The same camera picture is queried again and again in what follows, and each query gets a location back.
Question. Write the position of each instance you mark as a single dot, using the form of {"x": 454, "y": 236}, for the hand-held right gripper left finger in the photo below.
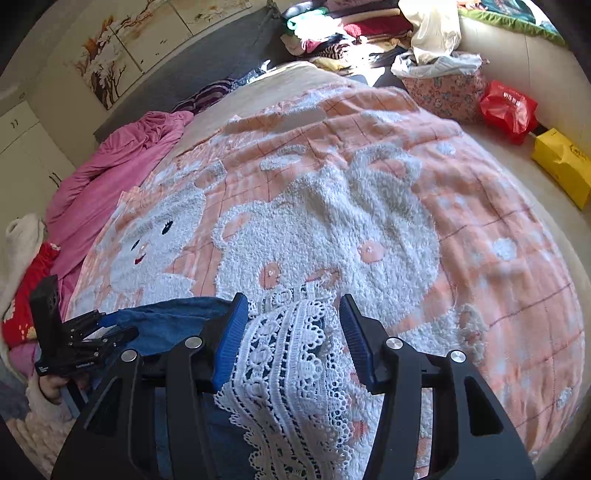
{"x": 230, "y": 339}

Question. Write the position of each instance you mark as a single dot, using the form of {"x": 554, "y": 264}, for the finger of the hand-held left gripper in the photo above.
{"x": 85, "y": 321}
{"x": 108, "y": 341}

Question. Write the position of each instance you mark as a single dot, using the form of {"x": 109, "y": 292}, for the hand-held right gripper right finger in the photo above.
{"x": 358, "y": 344}

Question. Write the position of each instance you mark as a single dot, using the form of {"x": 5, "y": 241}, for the blue denim pants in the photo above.
{"x": 295, "y": 369}

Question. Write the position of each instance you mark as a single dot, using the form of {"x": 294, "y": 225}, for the person's left forearm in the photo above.
{"x": 51, "y": 429}

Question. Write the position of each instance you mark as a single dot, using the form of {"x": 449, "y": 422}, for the person's left hand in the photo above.
{"x": 51, "y": 388}

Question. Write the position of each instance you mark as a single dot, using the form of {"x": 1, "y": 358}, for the red garment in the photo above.
{"x": 27, "y": 300}

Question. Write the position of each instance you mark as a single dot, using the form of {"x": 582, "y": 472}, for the white fluffy garment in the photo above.
{"x": 21, "y": 249}

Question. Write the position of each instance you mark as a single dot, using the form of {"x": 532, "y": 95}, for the orange bear printed blanket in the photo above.
{"x": 323, "y": 207}

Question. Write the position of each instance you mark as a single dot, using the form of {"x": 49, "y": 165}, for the pink duvet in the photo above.
{"x": 115, "y": 161}

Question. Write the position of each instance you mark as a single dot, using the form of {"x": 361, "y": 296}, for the white wardrobe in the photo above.
{"x": 23, "y": 147}

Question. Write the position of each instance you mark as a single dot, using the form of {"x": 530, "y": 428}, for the purple striped cloth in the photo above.
{"x": 205, "y": 94}

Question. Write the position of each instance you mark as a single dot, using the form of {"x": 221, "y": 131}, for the blue patterned cloth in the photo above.
{"x": 249, "y": 77}

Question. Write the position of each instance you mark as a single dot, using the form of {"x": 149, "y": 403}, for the pink floral bag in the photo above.
{"x": 445, "y": 94}

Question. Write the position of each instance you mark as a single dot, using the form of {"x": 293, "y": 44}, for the yellow box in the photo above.
{"x": 565, "y": 161}

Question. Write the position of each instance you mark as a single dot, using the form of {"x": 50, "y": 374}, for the red plastic bag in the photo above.
{"x": 508, "y": 110}

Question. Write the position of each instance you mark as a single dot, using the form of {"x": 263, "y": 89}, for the grey quilted headboard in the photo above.
{"x": 207, "y": 60}

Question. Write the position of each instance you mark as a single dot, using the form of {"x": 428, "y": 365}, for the white plastic bag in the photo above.
{"x": 434, "y": 64}

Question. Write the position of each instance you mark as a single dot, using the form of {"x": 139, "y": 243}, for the pile of folded clothes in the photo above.
{"x": 341, "y": 32}

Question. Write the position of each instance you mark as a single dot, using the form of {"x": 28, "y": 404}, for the white curtain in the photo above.
{"x": 434, "y": 27}

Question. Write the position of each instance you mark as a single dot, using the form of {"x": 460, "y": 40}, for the green-edged windowsill mat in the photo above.
{"x": 512, "y": 18}

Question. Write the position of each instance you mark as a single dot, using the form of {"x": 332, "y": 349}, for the tree wall painting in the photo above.
{"x": 120, "y": 46}

